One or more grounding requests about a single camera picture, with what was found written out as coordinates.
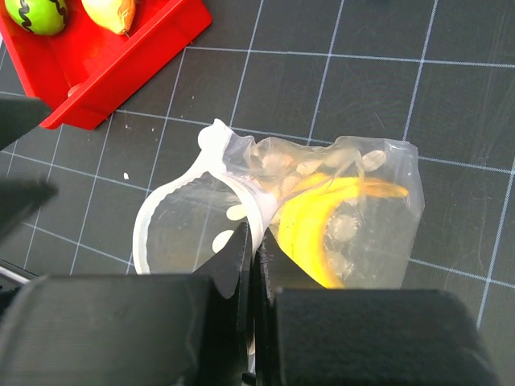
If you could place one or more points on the black grid mat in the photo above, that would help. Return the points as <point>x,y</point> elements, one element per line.
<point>439,74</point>

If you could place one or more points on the polka dot zip bag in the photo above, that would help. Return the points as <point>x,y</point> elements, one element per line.
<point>237,179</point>

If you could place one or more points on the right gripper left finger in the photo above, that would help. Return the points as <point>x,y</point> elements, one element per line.
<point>151,329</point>

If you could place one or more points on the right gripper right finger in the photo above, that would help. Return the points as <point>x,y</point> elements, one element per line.
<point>308,335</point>

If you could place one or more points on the yellow banana bunch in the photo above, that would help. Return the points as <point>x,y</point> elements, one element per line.
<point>304,219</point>

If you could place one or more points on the small striped watermelon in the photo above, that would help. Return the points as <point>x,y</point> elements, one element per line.
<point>40,17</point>

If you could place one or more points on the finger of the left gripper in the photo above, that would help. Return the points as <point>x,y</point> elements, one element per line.
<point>21,198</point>
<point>19,115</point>

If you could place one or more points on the yellow orange round fruit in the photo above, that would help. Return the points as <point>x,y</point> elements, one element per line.
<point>116,16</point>

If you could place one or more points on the red plastic tray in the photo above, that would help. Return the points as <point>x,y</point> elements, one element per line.
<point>86,72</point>

